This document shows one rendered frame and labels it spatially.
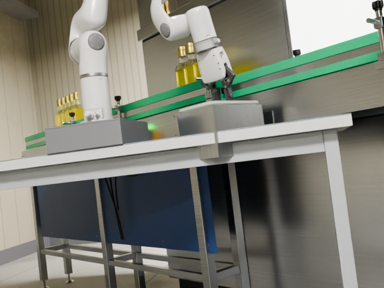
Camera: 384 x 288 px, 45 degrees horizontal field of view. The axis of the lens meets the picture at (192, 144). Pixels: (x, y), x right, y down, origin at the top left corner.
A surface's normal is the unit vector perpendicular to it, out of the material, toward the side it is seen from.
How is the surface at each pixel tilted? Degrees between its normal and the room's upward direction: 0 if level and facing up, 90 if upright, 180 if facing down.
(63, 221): 90
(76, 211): 90
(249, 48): 90
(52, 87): 90
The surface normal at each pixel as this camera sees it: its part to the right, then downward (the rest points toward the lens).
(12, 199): 0.96, -0.13
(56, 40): -0.24, -0.01
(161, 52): -0.75, 0.06
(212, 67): -0.62, 0.34
